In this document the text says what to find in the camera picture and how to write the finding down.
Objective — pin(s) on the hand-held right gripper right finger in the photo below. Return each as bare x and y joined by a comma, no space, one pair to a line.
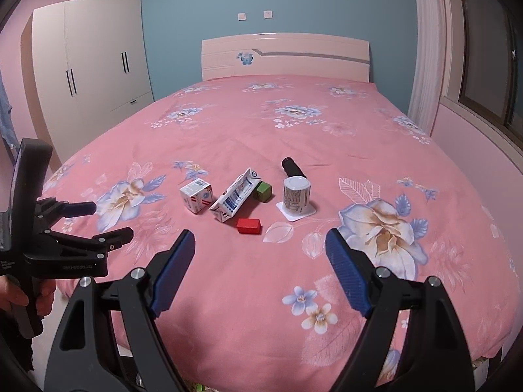
347,270

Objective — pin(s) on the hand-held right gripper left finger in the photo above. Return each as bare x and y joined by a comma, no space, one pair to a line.
175,270

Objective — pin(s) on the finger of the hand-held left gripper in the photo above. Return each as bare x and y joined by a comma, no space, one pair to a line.
77,209
104,241

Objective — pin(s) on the green block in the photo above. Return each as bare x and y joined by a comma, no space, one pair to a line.
262,191

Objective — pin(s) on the black cylinder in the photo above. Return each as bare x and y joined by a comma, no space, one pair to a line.
291,168

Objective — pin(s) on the person's left hand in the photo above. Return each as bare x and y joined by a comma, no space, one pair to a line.
45,300

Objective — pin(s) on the white square coaster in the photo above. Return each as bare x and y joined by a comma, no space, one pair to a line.
309,210

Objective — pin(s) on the small white red-striped box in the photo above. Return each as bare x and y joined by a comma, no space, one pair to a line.
196,196

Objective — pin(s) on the blue hanging cloth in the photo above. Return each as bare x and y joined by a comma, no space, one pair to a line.
5,118

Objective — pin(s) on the red block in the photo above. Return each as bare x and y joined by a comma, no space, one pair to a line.
249,226

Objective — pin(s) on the white can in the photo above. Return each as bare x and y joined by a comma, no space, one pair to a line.
296,196

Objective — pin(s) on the long white blue carton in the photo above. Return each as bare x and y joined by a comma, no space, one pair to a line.
233,198

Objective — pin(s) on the pink floral bedspread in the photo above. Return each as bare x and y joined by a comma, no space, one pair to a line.
245,130

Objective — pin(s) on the white wardrobe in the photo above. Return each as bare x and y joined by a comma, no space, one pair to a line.
94,49

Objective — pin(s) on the pale curtain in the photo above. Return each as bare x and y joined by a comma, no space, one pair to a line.
429,49

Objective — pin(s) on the dark window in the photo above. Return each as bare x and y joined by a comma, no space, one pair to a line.
486,49

